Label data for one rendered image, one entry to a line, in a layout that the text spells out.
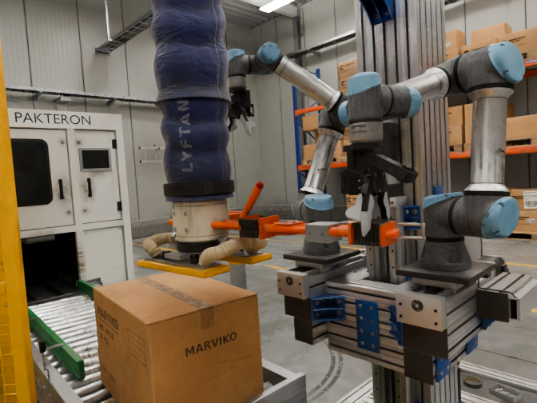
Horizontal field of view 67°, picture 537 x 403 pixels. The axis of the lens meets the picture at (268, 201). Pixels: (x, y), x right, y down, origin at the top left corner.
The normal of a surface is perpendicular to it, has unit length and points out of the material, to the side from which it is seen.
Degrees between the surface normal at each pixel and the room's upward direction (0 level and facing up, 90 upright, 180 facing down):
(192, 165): 80
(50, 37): 90
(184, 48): 74
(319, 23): 90
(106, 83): 90
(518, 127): 89
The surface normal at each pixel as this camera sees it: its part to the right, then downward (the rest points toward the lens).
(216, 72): 0.80, 0.15
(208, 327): 0.62, 0.01
